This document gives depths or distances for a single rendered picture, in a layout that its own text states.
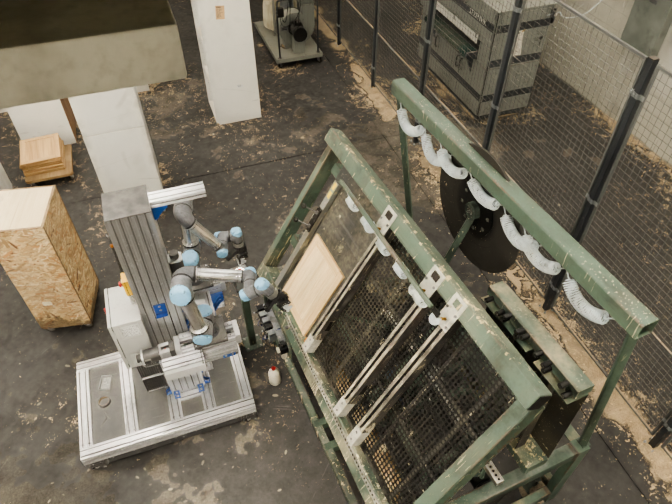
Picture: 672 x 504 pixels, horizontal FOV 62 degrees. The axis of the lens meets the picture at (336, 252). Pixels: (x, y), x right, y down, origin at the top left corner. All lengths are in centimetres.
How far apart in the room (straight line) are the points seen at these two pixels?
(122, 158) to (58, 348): 187
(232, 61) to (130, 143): 197
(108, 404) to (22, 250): 133
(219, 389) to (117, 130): 263
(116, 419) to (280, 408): 122
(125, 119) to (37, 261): 161
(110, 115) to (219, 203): 149
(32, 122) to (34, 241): 313
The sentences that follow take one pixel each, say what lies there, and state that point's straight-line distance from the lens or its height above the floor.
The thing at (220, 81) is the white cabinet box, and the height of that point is 60.
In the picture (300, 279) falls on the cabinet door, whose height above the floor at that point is 108.
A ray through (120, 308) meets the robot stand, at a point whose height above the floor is 123.
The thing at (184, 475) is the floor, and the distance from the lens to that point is 455.
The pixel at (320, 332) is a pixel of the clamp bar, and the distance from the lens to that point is 370.
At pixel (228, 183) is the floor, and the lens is 660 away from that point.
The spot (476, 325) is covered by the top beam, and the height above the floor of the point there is 192.
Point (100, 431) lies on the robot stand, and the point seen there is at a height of 21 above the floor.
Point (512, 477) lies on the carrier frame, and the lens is 371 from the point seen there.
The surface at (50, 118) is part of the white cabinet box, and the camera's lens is 764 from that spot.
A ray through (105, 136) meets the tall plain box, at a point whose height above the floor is 105.
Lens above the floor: 408
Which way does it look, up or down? 46 degrees down
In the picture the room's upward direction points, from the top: straight up
